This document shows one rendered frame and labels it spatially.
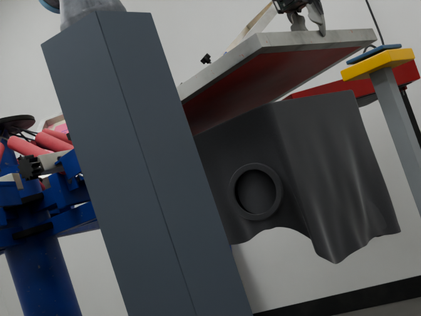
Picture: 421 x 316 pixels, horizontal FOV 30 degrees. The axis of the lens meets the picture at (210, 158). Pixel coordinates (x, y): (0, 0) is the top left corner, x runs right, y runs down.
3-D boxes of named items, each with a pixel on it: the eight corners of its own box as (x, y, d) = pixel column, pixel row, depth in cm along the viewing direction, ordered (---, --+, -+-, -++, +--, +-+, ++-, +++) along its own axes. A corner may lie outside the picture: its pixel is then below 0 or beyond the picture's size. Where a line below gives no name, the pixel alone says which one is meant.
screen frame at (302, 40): (378, 39, 226) (372, 27, 226) (262, 46, 181) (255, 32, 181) (195, 148, 275) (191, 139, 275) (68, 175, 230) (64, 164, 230)
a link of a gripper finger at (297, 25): (292, 49, 204) (282, 15, 204) (304, 48, 209) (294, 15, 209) (301, 45, 202) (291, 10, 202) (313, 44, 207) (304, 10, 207)
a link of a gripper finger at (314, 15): (314, 37, 199) (294, 9, 202) (326, 36, 204) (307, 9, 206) (322, 29, 198) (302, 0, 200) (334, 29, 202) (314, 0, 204)
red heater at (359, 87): (368, 108, 376) (360, 84, 377) (422, 81, 334) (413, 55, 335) (257, 142, 355) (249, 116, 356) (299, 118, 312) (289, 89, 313)
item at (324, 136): (406, 231, 222) (354, 88, 225) (324, 271, 187) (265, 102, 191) (396, 233, 224) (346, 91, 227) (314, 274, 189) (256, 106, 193)
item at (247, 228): (326, 237, 196) (278, 102, 199) (307, 246, 189) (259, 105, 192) (195, 275, 225) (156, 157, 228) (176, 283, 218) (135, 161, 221)
